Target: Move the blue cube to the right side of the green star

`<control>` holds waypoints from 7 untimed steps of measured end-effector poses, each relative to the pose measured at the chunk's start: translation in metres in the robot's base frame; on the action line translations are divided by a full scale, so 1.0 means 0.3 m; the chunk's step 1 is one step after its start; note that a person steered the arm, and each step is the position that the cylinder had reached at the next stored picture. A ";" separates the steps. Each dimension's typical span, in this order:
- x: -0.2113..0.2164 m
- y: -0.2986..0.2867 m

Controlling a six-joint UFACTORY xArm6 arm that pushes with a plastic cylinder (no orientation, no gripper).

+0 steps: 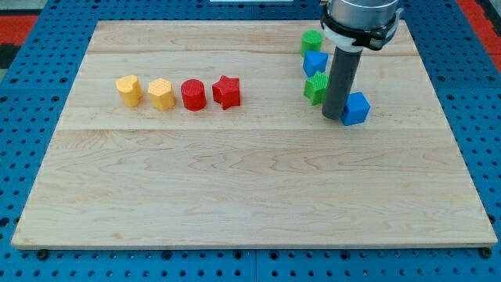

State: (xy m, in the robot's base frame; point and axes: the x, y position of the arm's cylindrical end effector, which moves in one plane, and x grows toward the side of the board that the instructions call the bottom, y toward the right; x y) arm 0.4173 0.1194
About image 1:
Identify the blue triangle block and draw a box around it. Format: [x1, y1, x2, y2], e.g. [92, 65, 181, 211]
[303, 50, 329, 77]

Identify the yellow heart block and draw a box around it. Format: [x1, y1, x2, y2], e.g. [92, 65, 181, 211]
[115, 75, 143, 107]

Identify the green cylinder block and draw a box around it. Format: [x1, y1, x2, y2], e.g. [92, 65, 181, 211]
[300, 30, 323, 56]

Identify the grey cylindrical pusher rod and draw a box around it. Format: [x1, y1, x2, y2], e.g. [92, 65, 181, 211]
[322, 47, 362, 120]

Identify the wooden board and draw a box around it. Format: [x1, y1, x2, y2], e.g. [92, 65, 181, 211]
[12, 21, 498, 250]

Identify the red star block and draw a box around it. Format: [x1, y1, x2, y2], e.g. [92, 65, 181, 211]
[212, 75, 241, 110]

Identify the red cylinder block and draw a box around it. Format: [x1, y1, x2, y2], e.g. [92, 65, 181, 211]
[181, 79, 207, 111]

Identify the green star block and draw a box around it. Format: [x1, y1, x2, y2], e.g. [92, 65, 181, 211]
[304, 71, 329, 106]

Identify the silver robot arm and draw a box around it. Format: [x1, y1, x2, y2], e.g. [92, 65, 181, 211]
[319, 0, 402, 120]

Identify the blue cube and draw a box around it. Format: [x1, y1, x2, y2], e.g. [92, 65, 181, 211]
[341, 92, 370, 126]

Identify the yellow hexagon block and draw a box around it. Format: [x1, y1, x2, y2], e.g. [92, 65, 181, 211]
[148, 78, 175, 110]

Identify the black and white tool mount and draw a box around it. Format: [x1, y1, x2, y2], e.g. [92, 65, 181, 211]
[320, 6, 403, 52]

